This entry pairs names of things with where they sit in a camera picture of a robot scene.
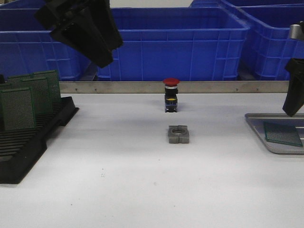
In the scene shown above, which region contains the centre blue plastic crate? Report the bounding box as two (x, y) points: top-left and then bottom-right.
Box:
(97, 7), (249, 81)

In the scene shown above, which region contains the left-edge green board behind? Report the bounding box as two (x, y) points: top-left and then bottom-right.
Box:
(0, 82), (12, 90)

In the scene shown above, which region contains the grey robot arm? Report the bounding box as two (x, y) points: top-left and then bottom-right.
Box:
(283, 21), (304, 117)

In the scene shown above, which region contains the rear right green board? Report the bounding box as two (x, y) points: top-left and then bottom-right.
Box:
(32, 70), (61, 103)

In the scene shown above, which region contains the black slotted board rack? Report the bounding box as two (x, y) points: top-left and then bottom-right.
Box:
(0, 96), (79, 184)

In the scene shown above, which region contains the far right blue crate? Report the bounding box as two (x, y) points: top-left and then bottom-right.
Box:
(190, 0), (304, 8)

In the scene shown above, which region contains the right blue plastic crate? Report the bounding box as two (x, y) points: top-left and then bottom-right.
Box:
(237, 5), (304, 81)

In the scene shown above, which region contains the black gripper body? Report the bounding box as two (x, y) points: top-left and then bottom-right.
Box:
(34, 0), (90, 30)

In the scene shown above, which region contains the rear left green board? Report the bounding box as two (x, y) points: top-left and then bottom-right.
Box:
(7, 74), (32, 84)

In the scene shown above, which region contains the blue plastic crate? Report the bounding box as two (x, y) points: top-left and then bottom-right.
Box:
(97, 7), (249, 81)
(0, 9), (91, 81)
(237, 5), (304, 81)

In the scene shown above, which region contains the red emergency stop button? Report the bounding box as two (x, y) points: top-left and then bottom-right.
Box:
(163, 78), (180, 113)

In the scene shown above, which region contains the left blue plastic crate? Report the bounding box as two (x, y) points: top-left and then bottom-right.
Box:
(0, 9), (91, 81)

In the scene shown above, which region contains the green perforated board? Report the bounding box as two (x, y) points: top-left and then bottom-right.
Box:
(0, 87), (36, 131)
(20, 77), (53, 114)
(263, 122), (303, 147)

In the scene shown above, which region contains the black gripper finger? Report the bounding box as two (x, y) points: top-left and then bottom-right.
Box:
(50, 7), (114, 68)
(283, 58), (304, 116)
(89, 0), (123, 50)

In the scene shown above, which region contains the far left blue crate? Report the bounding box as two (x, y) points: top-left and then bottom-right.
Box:
(0, 0), (45, 10)

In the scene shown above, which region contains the silver metal tray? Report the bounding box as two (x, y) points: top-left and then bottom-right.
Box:
(245, 113), (304, 155)

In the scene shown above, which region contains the grey square metal block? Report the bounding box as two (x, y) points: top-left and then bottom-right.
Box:
(168, 125), (190, 144)

